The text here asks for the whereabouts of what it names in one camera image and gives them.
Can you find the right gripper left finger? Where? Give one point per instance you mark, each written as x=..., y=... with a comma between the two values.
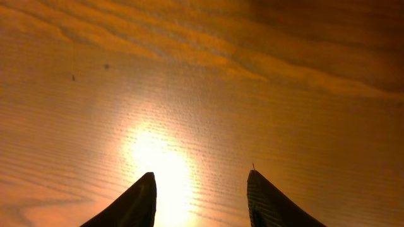
x=136, y=207

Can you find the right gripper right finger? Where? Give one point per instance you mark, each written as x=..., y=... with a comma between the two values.
x=268, y=206

